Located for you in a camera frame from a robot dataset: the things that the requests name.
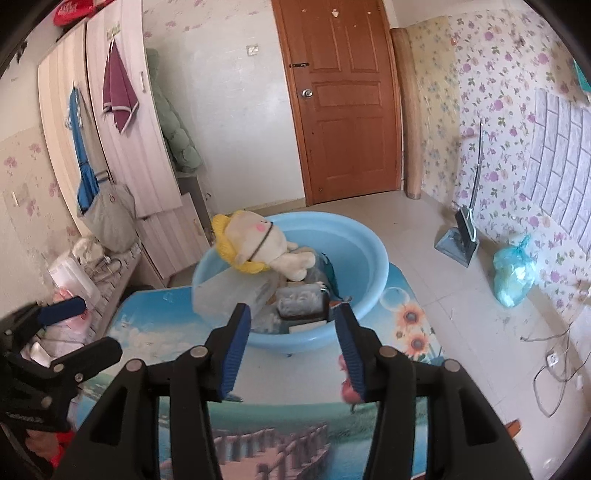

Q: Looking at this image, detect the grey dustpan with broom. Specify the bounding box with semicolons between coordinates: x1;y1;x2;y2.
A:
435;120;484;268

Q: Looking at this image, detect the light blue plastic basin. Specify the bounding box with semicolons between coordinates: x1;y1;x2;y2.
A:
191;211;389;354

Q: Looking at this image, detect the dark green snack packet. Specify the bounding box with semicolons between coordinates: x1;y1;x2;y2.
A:
318;253;342;299

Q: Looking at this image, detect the red cap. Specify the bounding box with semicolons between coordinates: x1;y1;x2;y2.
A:
53;0;113;27

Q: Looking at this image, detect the white power adapter plug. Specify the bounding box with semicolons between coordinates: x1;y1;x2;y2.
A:
287;320;327;334

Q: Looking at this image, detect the green padded quilt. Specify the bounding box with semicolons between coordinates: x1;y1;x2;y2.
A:
145;48;202;174

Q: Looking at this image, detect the blue plastic garbage bag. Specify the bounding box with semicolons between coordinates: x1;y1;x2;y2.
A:
493;235;538;308

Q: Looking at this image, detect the maroon hanging towel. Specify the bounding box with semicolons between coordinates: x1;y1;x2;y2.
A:
102;38;139;134

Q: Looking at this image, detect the translucent plastic storage box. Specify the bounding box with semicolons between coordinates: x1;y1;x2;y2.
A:
192;268;280;327

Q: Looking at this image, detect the white plush toy yellow hood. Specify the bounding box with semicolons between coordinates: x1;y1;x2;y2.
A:
211;210;317;282

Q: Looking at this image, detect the white wardrobe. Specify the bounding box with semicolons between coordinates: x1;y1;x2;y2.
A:
37;1;209;281

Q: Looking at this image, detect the black floor cable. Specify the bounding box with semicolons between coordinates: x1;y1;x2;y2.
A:
519;322;591;418

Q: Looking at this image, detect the brown wooden door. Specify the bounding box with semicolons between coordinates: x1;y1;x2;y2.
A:
272;1;402;205

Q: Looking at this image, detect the person's left hand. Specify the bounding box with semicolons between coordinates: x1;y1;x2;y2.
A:
25;430;74;466

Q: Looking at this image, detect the grey hanging bag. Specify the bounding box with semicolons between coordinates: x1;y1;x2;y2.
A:
77;181;137;253

